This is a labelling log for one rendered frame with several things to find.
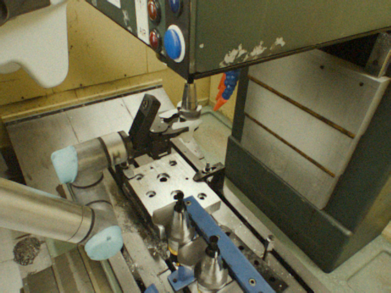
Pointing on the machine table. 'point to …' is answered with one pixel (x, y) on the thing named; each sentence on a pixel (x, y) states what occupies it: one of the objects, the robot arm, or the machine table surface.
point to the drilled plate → (209, 205)
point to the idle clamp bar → (275, 282)
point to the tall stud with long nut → (268, 246)
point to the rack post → (181, 278)
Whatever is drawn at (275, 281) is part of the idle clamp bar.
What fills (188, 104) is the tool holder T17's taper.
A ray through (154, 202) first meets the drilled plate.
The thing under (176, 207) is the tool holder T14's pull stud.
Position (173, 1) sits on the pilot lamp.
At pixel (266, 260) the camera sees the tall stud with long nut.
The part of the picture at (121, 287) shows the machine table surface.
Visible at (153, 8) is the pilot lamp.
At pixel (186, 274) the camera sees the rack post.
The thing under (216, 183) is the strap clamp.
